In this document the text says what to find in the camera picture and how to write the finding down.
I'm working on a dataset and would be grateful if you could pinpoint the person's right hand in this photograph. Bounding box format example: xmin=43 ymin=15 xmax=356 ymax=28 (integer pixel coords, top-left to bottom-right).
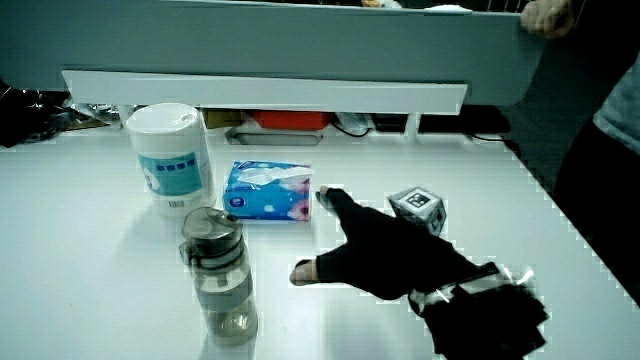
xmin=288 ymin=185 xmax=501 ymax=304

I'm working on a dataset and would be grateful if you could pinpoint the grey translucent water bottle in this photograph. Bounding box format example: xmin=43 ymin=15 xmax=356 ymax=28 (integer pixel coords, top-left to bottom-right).
xmin=178 ymin=206 xmax=260 ymax=347

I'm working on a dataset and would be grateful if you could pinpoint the person's right forearm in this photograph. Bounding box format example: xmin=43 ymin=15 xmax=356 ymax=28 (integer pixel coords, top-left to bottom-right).
xmin=407 ymin=263 xmax=550 ymax=360

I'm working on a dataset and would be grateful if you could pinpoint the blue tissue pack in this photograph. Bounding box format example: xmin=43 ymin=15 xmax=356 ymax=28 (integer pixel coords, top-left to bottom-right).
xmin=222 ymin=159 xmax=315 ymax=224

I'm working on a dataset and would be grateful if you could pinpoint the black flat device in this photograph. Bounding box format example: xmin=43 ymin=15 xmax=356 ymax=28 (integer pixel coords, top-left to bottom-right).
xmin=372 ymin=105 xmax=512 ymax=135

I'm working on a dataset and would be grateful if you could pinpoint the white plastic bag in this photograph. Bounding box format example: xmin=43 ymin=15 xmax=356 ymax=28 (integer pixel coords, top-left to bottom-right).
xmin=333 ymin=112 xmax=375 ymax=138

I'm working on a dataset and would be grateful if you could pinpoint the grey flat tray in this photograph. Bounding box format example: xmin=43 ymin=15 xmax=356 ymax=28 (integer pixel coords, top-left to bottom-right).
xmin=224 ymin=126 xmax=324 ymax=147

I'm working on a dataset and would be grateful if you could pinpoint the red box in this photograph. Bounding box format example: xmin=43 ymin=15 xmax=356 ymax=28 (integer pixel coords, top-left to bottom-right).
xmin=251 ymin=110 xmax=335 ymax=132

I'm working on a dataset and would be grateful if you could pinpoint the white desk shelf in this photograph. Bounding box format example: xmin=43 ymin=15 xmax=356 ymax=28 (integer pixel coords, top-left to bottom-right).
xmin=61 ymin=69 xmax=469 ymax=144

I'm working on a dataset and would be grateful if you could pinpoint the brown cardboard box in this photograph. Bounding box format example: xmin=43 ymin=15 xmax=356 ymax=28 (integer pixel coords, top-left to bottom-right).
xmin=202 ymin=109 xmax=246 ymax=130

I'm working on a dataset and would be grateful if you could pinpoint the white wet wipes canister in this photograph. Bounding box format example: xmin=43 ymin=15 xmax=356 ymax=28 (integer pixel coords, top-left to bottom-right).
xmin=125 ymin=102 xmax=218 ymax=219

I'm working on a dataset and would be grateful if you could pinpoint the white cloth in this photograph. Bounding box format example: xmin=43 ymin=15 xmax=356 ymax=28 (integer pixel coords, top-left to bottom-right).
xmin=423 ymin=3 xmax=474 ymax=14

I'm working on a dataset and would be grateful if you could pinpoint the grey desk partition panel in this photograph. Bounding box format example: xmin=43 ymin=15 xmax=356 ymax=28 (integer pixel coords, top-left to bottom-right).
xmin=0 ymin=0 xmax=549 ymax=107

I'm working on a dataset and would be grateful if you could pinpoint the crumpled silver foil wrap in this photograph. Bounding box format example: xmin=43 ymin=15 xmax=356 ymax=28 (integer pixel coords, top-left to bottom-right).
xmin=69 ymin=102 xmax=122 ymax=124

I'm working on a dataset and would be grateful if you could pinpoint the black plastic bag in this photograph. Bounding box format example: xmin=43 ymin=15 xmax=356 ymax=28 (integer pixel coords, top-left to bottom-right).
xmin=0 ymin=78 xmax=109 ymax=149

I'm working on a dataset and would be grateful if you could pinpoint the black cable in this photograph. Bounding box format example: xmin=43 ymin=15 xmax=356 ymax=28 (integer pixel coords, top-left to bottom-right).
xmin=467 ymin=132 xmax=522 ymax=154

